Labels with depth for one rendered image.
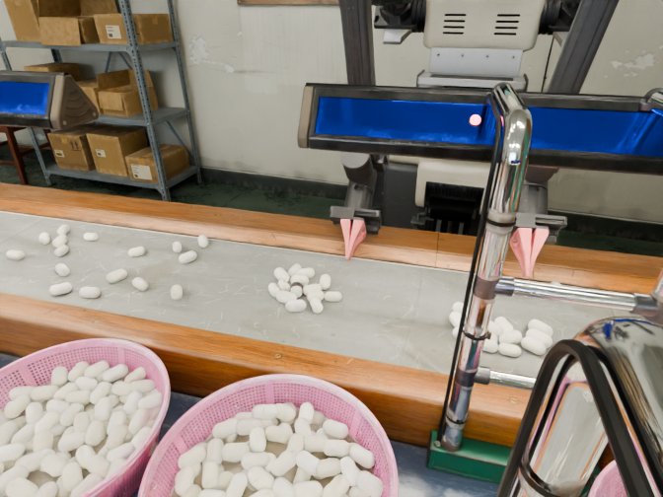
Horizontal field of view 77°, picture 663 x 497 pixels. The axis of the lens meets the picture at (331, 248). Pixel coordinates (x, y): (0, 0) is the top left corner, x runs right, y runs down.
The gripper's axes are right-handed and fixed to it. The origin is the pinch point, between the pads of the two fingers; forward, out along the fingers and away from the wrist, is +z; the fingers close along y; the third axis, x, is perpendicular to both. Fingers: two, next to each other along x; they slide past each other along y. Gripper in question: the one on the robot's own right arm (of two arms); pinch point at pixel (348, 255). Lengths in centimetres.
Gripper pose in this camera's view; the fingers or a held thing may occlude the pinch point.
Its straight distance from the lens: 84.4
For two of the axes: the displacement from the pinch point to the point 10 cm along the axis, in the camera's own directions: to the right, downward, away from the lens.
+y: 9.7, 1.2, -2.2
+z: -1.9, 9.2, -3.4
